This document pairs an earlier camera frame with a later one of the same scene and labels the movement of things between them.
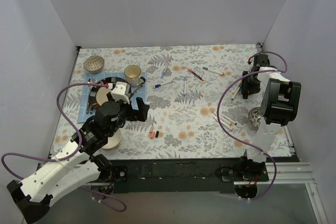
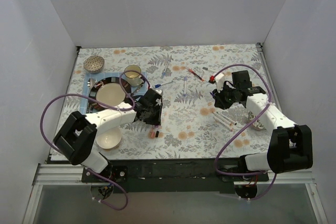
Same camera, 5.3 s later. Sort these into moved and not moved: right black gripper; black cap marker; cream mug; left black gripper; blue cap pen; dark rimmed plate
Moved: left black gripper; right black gripper
Not moved: blue cap pen; cream mug; dark rimmed plate; black cap marker
